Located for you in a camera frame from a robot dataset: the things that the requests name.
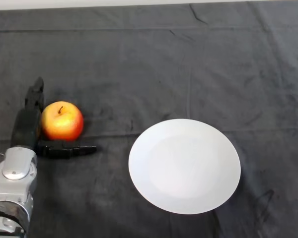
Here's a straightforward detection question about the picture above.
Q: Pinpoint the white round plate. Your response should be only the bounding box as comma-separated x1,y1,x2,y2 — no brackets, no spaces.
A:
128,119,241,215

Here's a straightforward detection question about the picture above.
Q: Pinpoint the black cloth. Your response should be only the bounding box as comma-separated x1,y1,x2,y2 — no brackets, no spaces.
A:
0,1,298,238

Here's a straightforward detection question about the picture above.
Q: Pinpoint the red yellow apple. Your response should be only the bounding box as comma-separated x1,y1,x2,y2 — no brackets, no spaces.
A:
41,101,84,141

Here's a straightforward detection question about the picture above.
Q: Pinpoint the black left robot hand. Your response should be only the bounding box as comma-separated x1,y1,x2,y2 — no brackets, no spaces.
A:
10,76,97,160

